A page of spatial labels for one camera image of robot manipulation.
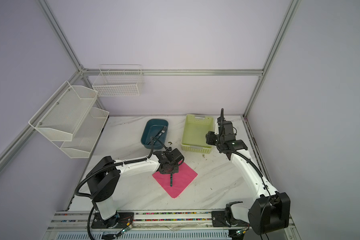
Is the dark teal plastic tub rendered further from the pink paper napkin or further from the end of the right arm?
the end of the right arm

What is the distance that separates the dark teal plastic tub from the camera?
1028 millimetres

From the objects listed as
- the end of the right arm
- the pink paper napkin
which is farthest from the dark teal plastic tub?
the end of the right arm
